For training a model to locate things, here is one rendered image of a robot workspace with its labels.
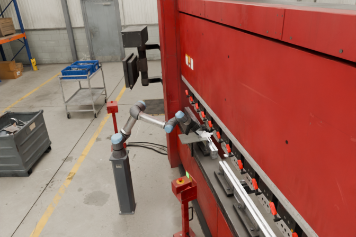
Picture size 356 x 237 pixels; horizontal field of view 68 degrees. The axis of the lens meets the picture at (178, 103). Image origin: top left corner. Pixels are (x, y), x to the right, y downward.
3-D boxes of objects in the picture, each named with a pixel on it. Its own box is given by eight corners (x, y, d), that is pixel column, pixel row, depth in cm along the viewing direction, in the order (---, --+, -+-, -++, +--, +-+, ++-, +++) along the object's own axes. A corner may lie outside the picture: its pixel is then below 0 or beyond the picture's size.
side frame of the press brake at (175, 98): (167, 158, 405) (156, -3, 313) (220, 149, 421) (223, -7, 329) (170, 168, 383) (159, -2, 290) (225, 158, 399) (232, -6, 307)
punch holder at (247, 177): (242, 177, 183) (243, 157, 176) (253, 175, 184) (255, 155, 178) (252, 192, 169) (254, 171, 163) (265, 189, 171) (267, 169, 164)
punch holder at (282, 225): (274, 222, 147) (277, 200, 140) (287, 219, 149) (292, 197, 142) (291, 246, 133) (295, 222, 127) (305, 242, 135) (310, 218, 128)
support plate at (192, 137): (178, 135, 274) (178, 134, 274) (202, 131, 279) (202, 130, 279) (181, 144, 258) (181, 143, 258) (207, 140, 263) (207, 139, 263)
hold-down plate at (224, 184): (213, 173, 234) (214, 170, 233) (219, 172, 235) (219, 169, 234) (227, 197, 207) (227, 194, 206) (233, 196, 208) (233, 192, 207)
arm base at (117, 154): (110, 158, 278) (109, 151, 274) (114, 150, 292) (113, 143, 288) (124, 158, 278) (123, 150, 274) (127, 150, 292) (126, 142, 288)
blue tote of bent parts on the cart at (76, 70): (69, 74, 554) (68, 65, 547) (92, 73, 552) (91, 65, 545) (62, 79, 521) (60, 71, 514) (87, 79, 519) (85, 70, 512)
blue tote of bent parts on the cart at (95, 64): (78, 68, 592) (76, 61, 585) (99, 67, 590) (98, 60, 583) (71, 73, 559) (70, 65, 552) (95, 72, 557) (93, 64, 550)
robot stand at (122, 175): (118, 214, 308) (108, 159, 277) (122, 202, 325) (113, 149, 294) (134, 214, 308) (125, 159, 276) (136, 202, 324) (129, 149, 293)
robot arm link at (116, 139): (110, 148, 278) (108, 137, 272) (116, 142, 289) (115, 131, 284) (120, 150, 274) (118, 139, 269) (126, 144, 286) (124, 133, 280)
